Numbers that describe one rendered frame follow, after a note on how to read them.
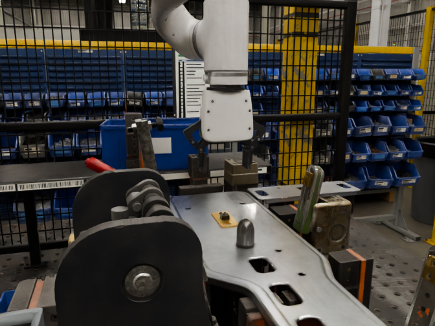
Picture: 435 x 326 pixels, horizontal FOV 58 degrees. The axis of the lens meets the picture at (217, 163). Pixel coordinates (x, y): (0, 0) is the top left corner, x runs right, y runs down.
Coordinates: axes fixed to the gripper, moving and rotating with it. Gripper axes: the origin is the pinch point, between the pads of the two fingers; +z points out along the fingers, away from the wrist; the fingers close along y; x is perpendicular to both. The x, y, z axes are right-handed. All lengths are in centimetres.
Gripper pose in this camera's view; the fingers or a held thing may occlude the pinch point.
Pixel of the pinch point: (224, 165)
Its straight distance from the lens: 78.8
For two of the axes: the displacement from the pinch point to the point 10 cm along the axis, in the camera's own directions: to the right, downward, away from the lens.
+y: 9.6, -0.6, 2.7
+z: 0.0, 9.8, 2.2
